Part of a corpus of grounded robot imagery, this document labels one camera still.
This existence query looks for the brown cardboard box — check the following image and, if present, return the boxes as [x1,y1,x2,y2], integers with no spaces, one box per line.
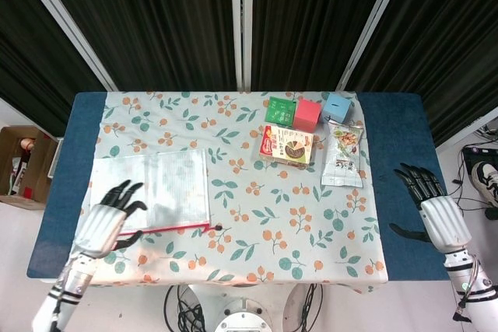
[0,125,62,211]

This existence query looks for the black slatted partition panel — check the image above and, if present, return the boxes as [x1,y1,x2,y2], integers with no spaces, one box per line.
[33,0,239,93]
[348,0,498,149]
[0,0,108,128]
[251,0,395,92]

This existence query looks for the clear zip bag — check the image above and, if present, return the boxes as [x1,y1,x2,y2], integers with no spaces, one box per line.
[89,148,223,237]

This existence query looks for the light blue cube box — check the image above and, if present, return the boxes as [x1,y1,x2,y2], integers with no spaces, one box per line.
[320,93,355,125]

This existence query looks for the black white sneaker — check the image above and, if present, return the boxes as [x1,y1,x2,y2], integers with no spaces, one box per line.
[471,160,498,209]

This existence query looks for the white partition frame post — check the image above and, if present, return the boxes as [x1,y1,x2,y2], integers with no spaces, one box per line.
[10,0,119,93]
[335,0,412,91]
[228,0,254,91]

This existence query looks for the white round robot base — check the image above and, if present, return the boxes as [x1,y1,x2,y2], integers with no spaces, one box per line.
[170,283,324,332]

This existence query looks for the thin floor cables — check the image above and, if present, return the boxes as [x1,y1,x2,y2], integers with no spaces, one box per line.
[450,121,498,232]

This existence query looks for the green tea packet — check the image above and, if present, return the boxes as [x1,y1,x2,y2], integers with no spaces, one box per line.
[265,96,299,127]

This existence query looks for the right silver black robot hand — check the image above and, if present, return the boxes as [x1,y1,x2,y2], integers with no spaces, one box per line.
[390,163,474,254]

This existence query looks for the white snack pouch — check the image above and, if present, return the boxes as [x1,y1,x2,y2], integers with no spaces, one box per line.
[320,120,367,188]

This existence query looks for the black cable bundle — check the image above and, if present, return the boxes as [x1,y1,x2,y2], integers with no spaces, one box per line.
[163,284,208,332]

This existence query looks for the black flat floor device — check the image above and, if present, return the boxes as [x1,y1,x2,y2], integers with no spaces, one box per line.
[461,145,498,173]

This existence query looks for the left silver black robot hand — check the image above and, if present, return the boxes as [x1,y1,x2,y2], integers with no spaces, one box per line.
[72,179,149,260]

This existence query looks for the floral patterned tablecloth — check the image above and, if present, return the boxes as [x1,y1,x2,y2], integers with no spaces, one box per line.
[64,90,390,295]

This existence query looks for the biscuit box with pie picture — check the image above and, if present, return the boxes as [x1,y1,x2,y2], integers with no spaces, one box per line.
[258,124,315,170]

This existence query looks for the red cube box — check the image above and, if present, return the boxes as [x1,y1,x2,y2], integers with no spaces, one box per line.
[292,98,324,132]

